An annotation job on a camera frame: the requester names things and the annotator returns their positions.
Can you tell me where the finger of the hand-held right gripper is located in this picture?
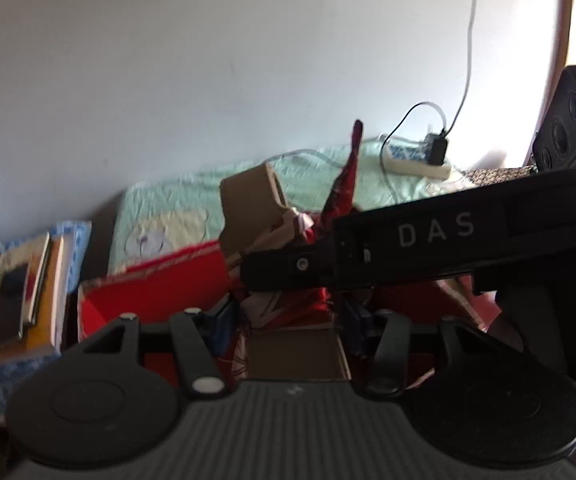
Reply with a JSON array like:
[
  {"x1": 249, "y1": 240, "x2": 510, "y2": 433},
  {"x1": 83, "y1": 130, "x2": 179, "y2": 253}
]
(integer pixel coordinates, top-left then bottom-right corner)
[{"x1": 240, "y1": 237, "x2": 339, "y2": 292}]

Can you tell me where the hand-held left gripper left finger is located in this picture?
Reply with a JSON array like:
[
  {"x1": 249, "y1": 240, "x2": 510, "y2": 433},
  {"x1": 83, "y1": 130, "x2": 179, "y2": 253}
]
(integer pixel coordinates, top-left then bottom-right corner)
[{"x1": 75, "y1": 300, "x2": 241, "y2": 402}]

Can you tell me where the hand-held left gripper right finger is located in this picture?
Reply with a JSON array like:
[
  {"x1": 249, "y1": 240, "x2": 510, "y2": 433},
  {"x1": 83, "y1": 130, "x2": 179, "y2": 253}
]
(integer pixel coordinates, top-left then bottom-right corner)
[{"x1": 340, "y1": 301, "x2": 519, "y2": 402}]

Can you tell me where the large red cardboard box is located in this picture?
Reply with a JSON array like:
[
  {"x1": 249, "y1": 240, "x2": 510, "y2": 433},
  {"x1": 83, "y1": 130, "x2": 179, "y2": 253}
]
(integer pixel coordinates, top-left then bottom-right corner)
[{"x1": 76, "y1": 240, "x2": 494, "y2": 386}]

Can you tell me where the dark patterned cloth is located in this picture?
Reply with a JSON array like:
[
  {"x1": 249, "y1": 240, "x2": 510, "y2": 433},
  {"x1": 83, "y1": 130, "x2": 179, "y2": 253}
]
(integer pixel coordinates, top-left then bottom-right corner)
[{"x1": 468, "y1": 166, "x2": 540, "y2": 187}]

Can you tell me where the black charger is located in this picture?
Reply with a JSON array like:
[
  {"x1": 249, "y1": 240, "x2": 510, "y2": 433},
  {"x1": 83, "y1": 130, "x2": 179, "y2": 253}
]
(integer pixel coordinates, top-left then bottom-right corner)
[{"x1": 427, "y1": 132, "x2": 450, "y2": 167}]

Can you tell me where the white power strip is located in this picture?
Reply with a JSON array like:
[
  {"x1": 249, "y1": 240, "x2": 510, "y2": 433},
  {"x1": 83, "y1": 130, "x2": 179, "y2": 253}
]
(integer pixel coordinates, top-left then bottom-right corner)
[{"x1": 385, "y1": 142, "x2": 453, "y2": 181}]

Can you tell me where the blue patterned cloth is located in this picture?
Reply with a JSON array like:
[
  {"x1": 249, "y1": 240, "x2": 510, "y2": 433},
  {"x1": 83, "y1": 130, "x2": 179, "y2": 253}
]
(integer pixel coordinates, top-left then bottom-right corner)
[{"x1": 0, "y1": 220, "x2": 93, "y2": 421}]

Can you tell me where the stack of books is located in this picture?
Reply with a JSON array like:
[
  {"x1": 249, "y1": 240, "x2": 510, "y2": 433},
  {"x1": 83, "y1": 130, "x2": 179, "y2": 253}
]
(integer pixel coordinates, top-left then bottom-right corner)
[{"x1": 0, "y1": 236, "x2": 69, "y2": 369}]

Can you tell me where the paperback book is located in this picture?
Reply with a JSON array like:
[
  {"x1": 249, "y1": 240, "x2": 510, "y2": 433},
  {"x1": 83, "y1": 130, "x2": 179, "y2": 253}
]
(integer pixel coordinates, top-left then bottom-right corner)
[{"x1": 0, "y1": 232, "x2": 52, "y2": 339}]

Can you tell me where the thin grey cable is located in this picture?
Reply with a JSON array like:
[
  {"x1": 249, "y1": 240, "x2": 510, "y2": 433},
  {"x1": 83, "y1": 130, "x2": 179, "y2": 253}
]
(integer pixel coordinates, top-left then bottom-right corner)
[{"x1": 445, "y1": 0, "x2": 484, "y2": 137}]

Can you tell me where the brown wooden frame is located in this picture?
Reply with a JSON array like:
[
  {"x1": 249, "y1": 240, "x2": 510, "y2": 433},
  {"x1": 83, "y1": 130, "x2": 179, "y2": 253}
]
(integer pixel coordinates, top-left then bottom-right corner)
[{"x1": 520, "y1": 0, "x2": 576, "y2": 168}]

